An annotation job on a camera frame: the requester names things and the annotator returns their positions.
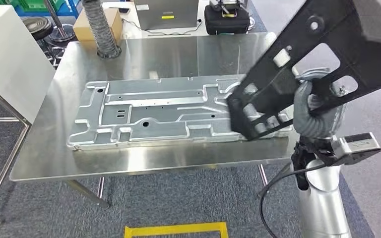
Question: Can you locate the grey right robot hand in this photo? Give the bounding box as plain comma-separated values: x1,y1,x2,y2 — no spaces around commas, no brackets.
293,67,348,133

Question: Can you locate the black plastic plate bracket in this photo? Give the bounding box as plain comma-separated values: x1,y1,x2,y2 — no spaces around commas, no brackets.
226,0,381,142

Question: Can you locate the stainless steel workbench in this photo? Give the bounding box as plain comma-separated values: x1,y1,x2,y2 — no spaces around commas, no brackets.
9,31,310,208

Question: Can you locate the black equipment bag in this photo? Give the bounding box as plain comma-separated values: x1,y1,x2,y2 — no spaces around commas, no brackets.
204,2,251,36

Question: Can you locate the stamped silver metal panel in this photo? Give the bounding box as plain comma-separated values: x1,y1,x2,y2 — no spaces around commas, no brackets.
66,74,294,152

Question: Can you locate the silver metal box device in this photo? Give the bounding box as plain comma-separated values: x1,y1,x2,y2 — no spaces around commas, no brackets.
133,0,200,30

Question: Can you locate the white table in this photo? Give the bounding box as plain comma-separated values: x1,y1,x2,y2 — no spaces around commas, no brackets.
102,0,278,41

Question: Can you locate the brown cardboard box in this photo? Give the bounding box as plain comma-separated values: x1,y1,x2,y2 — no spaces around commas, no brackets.
73,8,124,43

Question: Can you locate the green plastic crate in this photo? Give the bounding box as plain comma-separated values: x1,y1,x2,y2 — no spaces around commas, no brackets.
19,0,64,10

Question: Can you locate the white panel board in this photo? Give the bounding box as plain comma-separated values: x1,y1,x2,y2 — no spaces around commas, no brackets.
0,4,57,124

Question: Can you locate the black camera cable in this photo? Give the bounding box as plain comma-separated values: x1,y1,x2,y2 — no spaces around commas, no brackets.
258,162,326,238

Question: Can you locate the grey corrugated hose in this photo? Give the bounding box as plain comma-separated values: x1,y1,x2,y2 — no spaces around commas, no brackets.
81,0,123,60

